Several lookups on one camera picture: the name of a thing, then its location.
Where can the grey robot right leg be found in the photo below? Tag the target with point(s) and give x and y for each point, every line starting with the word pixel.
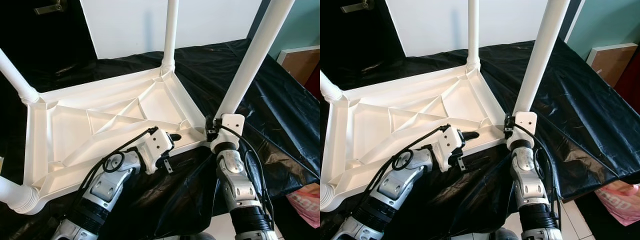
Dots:
pixel 202 236
pixel 506 235

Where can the black door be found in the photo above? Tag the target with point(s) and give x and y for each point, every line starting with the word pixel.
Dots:
pixel 40 40
pixel 355 35

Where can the pink plastic bag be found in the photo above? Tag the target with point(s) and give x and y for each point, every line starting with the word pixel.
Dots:
pixel 306 205
pixel 620 202

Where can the dark grey door frame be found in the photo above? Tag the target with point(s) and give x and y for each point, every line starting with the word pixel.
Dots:
pixel 260 20
pixel 573 20

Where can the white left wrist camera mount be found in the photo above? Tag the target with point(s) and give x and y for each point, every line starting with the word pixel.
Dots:
pixel 159 142
pixel 449 141

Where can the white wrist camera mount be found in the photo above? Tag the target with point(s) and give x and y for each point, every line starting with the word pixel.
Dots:
pixel 232 124
pixel 449 141
pixel 159 142
pixel 525 121

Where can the white plastic table leg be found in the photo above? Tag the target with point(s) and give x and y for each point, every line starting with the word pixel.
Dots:
pixel 171 35
pixel 330 90
pixel 15 195
pixel 540 55
pixel 473 35
pixel 20 80
pixel 255 50

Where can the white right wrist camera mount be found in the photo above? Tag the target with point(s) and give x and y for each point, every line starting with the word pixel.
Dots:
pixel 232 124
pixel 525 121

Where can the dark red furniture piece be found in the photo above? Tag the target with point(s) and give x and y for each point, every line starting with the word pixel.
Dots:
pixel 314 80
pixel 630 80

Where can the black plastic table cloth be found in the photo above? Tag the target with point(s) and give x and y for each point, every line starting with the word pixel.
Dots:
pixel 575 115
pixel 275 115

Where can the white plastic table top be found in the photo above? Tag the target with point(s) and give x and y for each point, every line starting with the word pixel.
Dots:
pixel 75 130
pixel 375 130

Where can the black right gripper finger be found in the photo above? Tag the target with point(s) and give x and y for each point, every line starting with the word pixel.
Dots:
pixel 506 122
pixel 208 123

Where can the brown wooden cabinet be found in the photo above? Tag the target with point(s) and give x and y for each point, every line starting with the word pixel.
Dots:
pixel 605 62
pixel 295 65

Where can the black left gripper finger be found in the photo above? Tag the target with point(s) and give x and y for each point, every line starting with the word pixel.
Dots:
pixel 175 137
pixel 478 158
pixel 469 135
pixel 184 160

